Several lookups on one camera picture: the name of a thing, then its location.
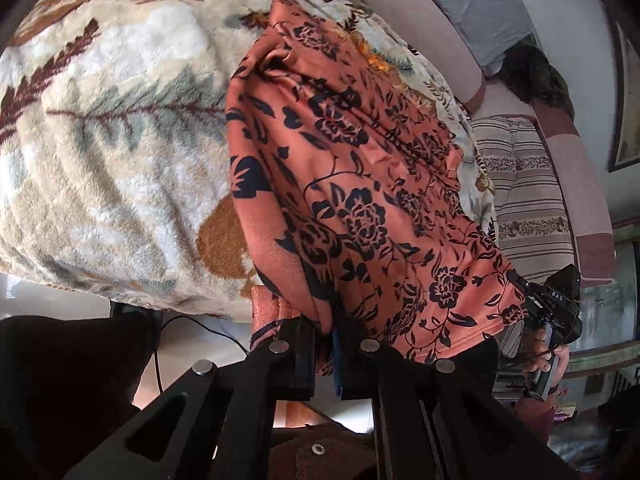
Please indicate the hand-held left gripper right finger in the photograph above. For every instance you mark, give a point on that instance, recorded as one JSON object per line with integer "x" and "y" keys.
{"x": 350, "y": 375}

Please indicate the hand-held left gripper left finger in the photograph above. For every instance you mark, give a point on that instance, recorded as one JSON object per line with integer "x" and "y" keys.
{"x": 300, "y": 365}

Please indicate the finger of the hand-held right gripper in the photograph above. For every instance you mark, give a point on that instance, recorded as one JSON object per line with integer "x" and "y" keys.
{"x": 517, "y": 282}

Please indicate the orange floral garment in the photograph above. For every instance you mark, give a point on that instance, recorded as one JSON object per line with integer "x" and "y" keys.
{"x": 360, "y": 200}

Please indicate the person's right forearm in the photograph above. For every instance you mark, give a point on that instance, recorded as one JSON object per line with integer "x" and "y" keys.
{"x": 535, "y": 420}

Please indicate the person's right hand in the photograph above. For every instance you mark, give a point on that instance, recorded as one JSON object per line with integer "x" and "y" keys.
{"x": 533, "y": 349}

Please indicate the brown buttoned cloth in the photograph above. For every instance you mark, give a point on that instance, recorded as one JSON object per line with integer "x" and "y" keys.
{"x": 325, "y": 452}

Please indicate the striped beige pillow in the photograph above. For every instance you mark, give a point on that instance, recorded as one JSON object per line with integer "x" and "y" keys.
{"x": 525, "y": 185}

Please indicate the dark furry cloth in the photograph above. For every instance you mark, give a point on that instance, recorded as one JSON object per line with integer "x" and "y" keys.
{"x": 537, "y": 77}

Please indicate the dark maroon cloth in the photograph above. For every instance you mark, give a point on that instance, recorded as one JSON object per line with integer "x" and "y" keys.
{"x": 60, "y": 390}

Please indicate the grey pillow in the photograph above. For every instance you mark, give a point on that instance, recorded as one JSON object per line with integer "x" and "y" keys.
{"x": 475, "y": 10}

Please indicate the leaf print fleece blanket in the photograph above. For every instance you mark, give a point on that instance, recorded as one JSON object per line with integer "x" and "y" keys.
{"x": 115, "y": 135}

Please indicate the framed wall picture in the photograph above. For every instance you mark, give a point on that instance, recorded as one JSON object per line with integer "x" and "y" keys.
{"x": 625, "y": 105}

